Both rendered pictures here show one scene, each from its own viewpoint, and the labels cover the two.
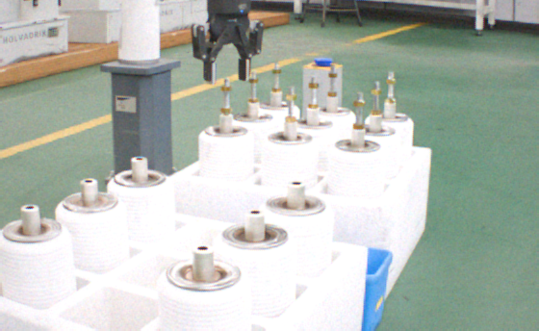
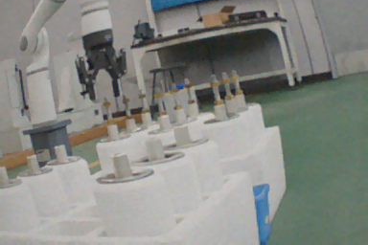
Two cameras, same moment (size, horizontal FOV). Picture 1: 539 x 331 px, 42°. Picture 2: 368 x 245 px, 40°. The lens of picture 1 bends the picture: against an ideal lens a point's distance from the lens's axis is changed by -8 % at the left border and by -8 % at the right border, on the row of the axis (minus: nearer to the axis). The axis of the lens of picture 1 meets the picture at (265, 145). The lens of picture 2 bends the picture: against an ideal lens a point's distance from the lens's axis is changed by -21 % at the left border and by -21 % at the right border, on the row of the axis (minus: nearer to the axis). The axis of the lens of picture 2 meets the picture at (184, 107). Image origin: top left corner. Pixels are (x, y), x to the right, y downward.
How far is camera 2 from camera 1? 0.22 m
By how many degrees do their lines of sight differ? 13
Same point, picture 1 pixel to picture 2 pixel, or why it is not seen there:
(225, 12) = (97, 44)
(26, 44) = not seen: outside the picture
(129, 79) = (41, 136)
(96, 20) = (13, 136)
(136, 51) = (41, 115)
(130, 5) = (33, 82)
